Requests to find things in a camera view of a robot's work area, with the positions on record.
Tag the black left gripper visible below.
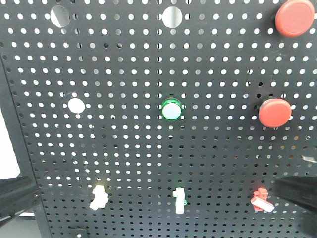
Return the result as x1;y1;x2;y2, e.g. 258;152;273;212
0;177;40;226

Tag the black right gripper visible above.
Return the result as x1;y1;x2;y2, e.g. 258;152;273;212
273;176;317;236

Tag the lower red mushroom button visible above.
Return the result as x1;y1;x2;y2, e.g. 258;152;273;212
259;98;292;128

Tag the red mushroom button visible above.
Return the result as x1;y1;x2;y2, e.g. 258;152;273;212
259;98;292;128
275;0;315;37

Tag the black perforated pegboard panel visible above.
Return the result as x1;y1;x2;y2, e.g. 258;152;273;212
0;0;317;238

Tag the green illuminated push button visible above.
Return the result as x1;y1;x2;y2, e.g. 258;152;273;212
161;97;183;121

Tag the upper red mushroom button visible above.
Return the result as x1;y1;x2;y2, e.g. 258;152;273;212
275;0;315;37

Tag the red toggle switch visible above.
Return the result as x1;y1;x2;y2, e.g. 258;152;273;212
250;187;275;212

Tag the yellow toggle switch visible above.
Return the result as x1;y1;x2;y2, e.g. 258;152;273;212
90;185;109;211

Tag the green toggle switch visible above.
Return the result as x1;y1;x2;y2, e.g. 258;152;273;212
172;187;187;214

